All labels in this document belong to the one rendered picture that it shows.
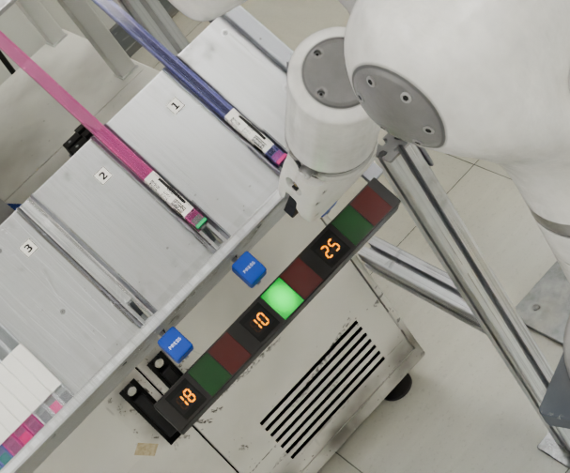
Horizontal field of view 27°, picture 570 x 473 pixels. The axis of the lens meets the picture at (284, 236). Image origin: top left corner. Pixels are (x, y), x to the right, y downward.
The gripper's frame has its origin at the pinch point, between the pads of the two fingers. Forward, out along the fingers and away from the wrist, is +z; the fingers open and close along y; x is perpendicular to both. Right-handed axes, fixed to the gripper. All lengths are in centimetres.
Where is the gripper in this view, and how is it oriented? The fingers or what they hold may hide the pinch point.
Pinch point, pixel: (321, 190)
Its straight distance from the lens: 123.6
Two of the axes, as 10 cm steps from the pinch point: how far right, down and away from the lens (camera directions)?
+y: 6.8, -7.0, 2.0
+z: -0.2, 2.6, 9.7
